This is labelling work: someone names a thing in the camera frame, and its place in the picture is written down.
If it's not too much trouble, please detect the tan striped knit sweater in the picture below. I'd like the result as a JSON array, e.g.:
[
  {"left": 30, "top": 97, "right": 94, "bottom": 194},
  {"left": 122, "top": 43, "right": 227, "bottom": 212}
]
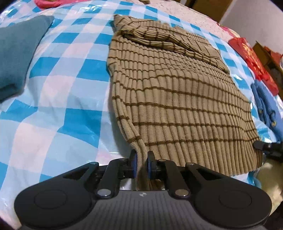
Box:
[{"left": 107, "top": 14, "right": 263, "bottom": 189}]

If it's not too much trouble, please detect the blue knit garment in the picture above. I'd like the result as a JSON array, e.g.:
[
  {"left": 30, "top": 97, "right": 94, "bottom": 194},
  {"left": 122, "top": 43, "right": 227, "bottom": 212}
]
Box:
[{"left": 251, "top": 79, "right": 282, "bottom": 141}]

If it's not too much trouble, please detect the blue white checkered plastic sheet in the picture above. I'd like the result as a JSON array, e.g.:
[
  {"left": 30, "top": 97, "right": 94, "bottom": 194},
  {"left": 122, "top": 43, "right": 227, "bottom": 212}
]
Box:
[{"left": 0, "top": 0, "right": 280, "bottom": 224}]

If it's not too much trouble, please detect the red gold printed bag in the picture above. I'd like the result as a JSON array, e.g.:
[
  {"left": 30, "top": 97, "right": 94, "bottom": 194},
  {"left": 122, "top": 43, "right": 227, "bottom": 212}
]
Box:
[{"left": 228, "top": 37, "right": 279, "bottom": 96}]

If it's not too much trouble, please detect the brown cardboard box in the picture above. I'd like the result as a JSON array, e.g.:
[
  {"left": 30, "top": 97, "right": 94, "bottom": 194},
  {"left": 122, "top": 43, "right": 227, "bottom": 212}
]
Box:
[{"left": 253, "top": 41, "right": 282, "bottom": 77}]

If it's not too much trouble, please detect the brown wooden wardrobe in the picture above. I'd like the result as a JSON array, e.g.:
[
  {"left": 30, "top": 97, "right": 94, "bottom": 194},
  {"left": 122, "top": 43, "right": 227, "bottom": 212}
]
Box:
[{"left": 177, "top": 0, "right": 232, "bottom": 22}]

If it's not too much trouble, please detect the white floral bed sheet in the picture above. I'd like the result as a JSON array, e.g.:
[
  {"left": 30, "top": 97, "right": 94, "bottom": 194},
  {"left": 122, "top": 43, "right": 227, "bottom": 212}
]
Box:
[{"left": 128, "top": 0, "right": 240, "bottom": 42}]

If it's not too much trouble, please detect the teal folded garment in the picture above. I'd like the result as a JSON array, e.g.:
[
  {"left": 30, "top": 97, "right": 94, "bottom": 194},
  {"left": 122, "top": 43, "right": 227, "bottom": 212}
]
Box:
[{"left": 1, "top": 15, "right": 54, "bottom": 102}]

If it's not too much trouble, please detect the pink floral quilt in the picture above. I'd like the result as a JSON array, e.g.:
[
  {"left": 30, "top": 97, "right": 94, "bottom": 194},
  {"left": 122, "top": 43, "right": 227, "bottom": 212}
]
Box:
[{"left": 34, "top": 0, "right": 65, "bottom": 9}]

